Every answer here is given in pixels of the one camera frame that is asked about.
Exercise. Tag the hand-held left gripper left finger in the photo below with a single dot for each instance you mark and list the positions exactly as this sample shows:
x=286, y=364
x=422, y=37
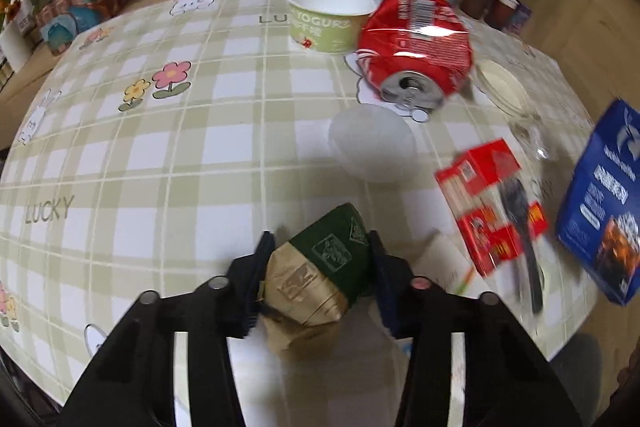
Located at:
x=255, y=269

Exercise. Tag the black plastic spoon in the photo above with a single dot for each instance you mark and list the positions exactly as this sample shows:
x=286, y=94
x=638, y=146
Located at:
x=515, y=207

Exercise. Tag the checked tablecloth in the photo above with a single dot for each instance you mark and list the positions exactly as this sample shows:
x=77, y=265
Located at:
x=200, y=157

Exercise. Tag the clear plastic piece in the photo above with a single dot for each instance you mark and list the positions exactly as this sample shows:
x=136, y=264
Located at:
x=532, y=139

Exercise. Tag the teal packet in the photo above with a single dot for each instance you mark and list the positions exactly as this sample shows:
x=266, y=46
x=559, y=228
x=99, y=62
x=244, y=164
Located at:
x=65, y=29

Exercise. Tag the purple small box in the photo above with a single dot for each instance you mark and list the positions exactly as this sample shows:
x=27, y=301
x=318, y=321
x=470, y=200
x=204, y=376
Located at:
x=522, y=17

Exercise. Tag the brown and green paper bag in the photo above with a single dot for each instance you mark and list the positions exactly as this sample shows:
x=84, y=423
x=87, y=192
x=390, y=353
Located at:
x=320, y=267

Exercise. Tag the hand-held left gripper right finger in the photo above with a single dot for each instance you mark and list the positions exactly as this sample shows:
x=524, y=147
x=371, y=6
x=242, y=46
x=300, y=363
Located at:
x=382, y=279

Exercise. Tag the red snack box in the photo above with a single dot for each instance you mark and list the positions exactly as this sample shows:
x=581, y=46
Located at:
x=480, y=227

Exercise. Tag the red paper cup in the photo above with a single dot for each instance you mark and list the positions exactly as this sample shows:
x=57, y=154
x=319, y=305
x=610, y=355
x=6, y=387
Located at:
x=502, y=9

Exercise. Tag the blue cardboard box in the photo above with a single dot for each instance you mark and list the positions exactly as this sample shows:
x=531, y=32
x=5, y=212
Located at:
x=595, y=207

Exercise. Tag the crushed red soda can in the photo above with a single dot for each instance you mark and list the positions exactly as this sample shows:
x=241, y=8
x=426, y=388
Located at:
x=415, y=42

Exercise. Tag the white paper scrap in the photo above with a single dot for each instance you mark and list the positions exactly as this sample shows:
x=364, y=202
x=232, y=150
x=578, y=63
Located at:
x=440, y=257

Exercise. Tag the green yogurt paper cup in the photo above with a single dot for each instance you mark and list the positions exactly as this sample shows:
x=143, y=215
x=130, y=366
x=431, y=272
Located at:
x=320, y=27

